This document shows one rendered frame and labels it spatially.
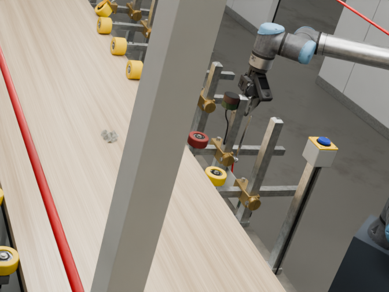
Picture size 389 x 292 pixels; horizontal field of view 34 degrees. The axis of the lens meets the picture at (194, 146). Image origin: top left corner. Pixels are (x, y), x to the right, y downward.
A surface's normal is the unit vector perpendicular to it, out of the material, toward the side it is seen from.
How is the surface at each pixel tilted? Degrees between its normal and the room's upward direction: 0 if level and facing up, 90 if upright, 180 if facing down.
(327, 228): 0
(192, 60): 90
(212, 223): 0
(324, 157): 90
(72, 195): 0
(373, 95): 90
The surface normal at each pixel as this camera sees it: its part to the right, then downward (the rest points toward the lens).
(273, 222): 0.25, -0.85
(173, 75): 0.37, 0.53
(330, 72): -0.86, 0.04
